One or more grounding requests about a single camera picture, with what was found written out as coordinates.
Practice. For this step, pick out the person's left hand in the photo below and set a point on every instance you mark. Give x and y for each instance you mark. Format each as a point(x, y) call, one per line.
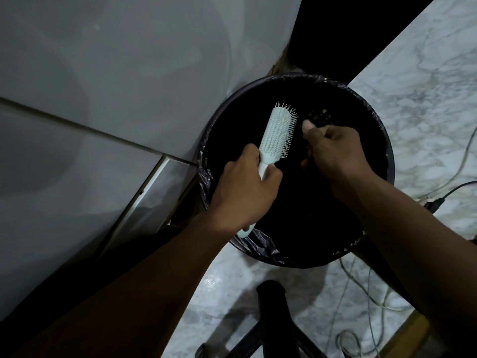
point(238, 193)

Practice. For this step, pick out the person's left thumb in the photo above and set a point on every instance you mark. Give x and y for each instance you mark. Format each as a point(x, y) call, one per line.
point(275, 177)

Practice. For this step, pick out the person's left forearm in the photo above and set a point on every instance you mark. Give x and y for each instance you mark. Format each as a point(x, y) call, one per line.
point(141, 287)

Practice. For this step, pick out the pale green hairbrush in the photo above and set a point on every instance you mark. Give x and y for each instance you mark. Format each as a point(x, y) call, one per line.
point(277, 136)

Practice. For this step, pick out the person's right forearm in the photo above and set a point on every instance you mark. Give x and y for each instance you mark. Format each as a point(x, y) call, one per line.
point(421, 257)

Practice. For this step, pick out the black chair base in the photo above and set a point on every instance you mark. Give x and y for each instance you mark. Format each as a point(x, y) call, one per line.
point(274, 324)

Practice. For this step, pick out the person's right hand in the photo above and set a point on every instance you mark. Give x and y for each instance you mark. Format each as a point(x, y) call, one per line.
point(337, 156)

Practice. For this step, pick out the dark furniture panel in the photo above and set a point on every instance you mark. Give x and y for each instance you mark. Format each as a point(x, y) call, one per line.
point(346, 33)

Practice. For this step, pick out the black round trash bin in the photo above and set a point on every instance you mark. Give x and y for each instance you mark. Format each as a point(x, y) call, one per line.
point(390, 164)

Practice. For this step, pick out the white glossy cabinet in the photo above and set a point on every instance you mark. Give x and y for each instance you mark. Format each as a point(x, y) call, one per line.
point(93, 89)

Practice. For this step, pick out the person's right thumb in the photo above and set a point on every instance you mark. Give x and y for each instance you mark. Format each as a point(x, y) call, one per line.
point(309, 131)

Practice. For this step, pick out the black plastic bin liner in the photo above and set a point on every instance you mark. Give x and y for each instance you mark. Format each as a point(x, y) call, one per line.
point(305, 227)

